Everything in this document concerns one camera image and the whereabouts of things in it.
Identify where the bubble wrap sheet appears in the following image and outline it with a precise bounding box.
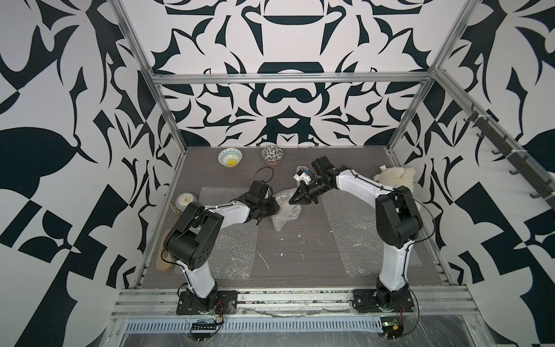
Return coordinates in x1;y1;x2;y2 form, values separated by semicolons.
199;187;258;280
320;186;423;278
271;188;301;231

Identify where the black white patterned bowl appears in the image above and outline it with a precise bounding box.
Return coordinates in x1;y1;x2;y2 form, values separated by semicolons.
261;145;284;165

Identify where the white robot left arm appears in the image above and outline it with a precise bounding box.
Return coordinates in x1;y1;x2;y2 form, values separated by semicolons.
161;180;280;302

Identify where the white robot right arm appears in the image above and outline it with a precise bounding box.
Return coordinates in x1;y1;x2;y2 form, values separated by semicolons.
289;156;423;292

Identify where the yellow centre patterned bowl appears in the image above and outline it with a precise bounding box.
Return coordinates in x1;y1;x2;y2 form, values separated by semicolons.
218;147;243;168

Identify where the white teddy bear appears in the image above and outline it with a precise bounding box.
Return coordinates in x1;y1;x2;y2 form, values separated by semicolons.
374;166;416;195

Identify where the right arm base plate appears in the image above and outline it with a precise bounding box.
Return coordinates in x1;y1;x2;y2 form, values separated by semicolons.
351;286;414;313

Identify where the black wall hook rail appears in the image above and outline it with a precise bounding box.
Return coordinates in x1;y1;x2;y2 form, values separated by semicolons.
464;104;554;210

